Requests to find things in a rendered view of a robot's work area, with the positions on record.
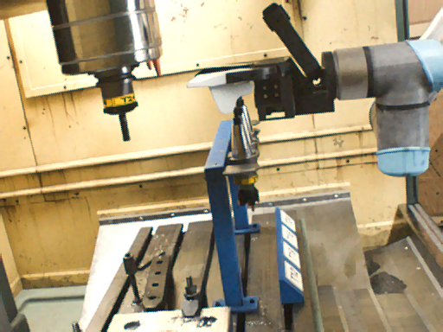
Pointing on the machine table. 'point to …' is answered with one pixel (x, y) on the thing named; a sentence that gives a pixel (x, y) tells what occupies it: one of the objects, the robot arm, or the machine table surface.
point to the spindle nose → (104, 34)
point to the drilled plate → (157, 321)
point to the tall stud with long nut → (131, 275)
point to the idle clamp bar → (163, 276)
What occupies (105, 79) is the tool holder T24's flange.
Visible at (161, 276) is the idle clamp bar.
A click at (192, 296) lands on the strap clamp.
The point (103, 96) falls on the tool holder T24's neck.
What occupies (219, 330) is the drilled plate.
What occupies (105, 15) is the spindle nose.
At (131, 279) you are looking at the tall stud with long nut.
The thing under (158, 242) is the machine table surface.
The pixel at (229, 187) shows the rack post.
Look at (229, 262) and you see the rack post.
